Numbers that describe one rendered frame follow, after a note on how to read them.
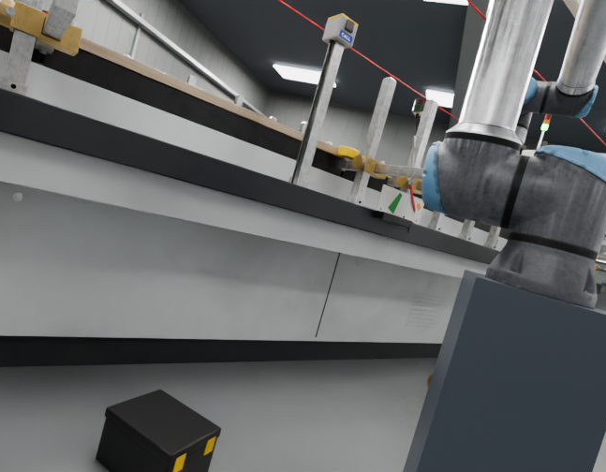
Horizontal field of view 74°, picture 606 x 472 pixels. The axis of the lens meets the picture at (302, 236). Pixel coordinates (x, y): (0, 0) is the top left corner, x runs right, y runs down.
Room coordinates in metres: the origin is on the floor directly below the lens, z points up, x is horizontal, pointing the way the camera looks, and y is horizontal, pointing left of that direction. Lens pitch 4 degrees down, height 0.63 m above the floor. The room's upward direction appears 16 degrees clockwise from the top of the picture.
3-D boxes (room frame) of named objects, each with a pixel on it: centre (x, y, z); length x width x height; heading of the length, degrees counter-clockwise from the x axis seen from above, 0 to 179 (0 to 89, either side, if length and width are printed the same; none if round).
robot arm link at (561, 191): (0.79, -0.46, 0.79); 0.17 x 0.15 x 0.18; 63
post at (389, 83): (1.43, -0.15, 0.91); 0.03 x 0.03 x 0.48; 38
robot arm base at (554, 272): (0.79, -0.47, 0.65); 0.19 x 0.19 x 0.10
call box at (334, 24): (1.27, 0.06, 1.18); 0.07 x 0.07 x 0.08; 38
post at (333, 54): (1.27, 0.06, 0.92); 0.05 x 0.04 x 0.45; 128
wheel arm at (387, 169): (1.42, -0.21, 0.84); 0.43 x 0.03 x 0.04; 38
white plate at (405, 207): (1.55, -0.33, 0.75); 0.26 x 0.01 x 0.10; 128
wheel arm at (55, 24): (0.80, 0.58, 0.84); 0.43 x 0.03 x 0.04; 38
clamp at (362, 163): (1.45, -0.16, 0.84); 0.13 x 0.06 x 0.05; 128
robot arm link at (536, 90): (1.25, -0.53, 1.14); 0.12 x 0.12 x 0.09; 63
